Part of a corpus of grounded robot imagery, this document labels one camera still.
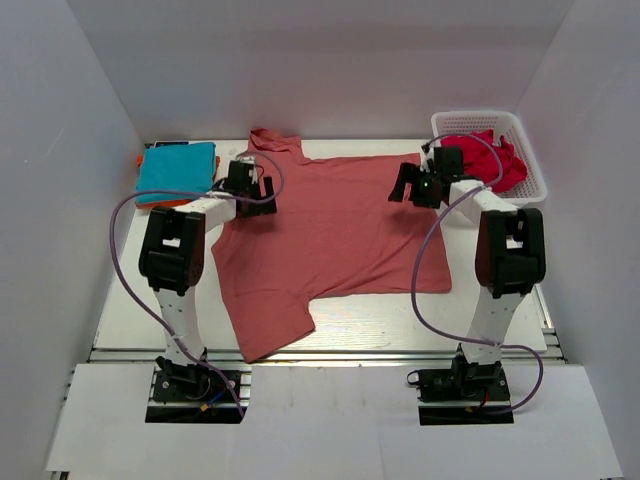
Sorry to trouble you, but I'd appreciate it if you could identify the salmon pink t shirt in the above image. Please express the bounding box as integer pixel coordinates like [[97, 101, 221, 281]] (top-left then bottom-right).
[[212, 128, 453, 362]]

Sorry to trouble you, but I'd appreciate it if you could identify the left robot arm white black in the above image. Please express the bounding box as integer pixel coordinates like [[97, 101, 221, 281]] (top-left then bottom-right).
[[139, 151, 282, 367]]

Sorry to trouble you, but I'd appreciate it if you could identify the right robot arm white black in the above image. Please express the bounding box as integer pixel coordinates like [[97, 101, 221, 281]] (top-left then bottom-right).
[[388, 145, 546, 366]]

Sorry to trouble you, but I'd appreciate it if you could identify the folded dark shirt under stack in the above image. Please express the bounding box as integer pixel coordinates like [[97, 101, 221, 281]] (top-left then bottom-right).
[[152, 140, 191, 148]]

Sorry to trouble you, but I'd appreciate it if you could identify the red t shirt in basket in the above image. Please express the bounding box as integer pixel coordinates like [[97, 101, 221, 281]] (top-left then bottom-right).
[[440, 130, 529, 194]]

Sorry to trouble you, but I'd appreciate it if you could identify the folded teal t shirt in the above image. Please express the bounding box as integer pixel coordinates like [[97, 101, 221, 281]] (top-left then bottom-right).
[[135, 142, 216, 202]]

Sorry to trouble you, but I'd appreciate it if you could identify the folded orange t shirt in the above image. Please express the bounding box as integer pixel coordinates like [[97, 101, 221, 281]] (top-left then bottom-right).
[[136, 155, 221, 209]]

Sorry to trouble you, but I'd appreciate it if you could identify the white plastic basket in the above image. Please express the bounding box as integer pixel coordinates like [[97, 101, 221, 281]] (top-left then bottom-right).
[[431, 110, 547, 206]]

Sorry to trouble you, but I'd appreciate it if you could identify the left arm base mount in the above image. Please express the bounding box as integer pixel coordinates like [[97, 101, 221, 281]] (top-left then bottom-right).
[[145, 356, 251, 425]]

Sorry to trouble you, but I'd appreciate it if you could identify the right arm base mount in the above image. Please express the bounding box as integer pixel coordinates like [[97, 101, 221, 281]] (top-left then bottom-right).
[[406, 355, 514, 426]]

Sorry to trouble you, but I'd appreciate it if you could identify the aluminium front rail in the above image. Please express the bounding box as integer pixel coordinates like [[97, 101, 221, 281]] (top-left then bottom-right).
[[89, 345, 566, 366]]

